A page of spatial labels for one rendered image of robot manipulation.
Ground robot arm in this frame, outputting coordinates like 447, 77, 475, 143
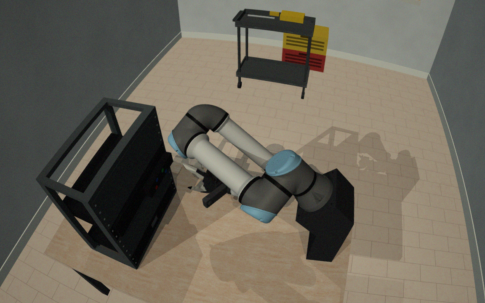
168, 104, 333, 223

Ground black server rack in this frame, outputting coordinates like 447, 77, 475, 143
36, 97, 177, 270

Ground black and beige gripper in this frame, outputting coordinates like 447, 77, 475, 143
182, 162, 223, 193

